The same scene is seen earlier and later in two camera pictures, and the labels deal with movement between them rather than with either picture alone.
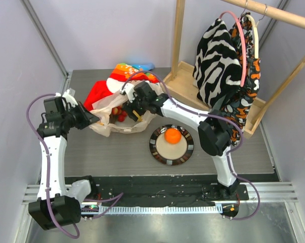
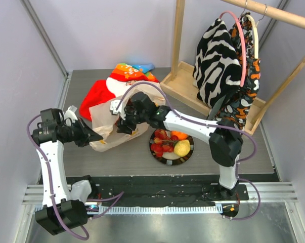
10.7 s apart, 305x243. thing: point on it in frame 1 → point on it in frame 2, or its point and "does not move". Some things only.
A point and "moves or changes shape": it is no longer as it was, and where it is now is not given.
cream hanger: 256,36 does not move
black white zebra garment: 218,65 does not move
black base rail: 161,191 does not move
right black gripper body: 133,107 → 128,119
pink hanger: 244,68 does not move
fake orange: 172,135 moves or changes shape
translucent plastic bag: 104,127 moves or changes shape
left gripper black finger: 89,119 → 89,135
